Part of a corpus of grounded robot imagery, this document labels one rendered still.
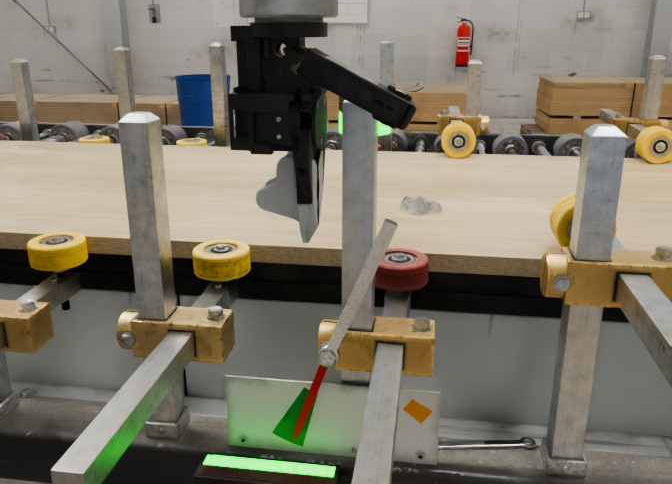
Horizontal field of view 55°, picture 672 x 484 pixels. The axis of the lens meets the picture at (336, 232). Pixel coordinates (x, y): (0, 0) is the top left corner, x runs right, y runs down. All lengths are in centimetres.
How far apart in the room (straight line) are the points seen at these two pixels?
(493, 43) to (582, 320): 718
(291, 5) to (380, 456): 39
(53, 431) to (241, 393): 27
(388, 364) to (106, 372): 60
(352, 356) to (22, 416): 47
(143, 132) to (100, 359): 52
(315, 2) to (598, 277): 40
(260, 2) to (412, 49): 725
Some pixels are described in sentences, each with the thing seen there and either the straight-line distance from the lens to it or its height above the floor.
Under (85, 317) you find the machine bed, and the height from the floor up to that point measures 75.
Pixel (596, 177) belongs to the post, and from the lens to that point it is 71.
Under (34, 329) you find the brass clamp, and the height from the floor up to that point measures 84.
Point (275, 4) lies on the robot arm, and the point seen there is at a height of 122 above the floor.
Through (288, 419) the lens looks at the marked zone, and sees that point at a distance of 82.
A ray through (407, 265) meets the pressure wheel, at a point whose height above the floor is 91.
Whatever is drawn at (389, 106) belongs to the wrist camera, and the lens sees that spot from 59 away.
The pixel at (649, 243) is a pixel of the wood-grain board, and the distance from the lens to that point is 105.
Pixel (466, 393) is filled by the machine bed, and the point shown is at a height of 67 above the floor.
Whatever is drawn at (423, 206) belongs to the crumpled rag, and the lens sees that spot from 110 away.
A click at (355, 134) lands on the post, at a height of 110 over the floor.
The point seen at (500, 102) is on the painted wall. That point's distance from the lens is 793.
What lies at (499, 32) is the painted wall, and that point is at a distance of 787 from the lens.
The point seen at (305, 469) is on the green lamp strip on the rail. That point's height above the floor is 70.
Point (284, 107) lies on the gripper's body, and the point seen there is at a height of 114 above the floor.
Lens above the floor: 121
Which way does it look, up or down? 18 degrees down
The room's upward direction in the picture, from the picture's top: straight up
